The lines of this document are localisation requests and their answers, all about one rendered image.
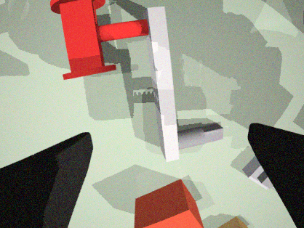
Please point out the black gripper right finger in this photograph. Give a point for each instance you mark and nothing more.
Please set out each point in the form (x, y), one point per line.
(281, 154)

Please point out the red-orange box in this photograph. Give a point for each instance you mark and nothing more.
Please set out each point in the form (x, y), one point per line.
(172, 206)

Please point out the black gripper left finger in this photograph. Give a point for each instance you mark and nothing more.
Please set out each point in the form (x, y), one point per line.
(41, 190)

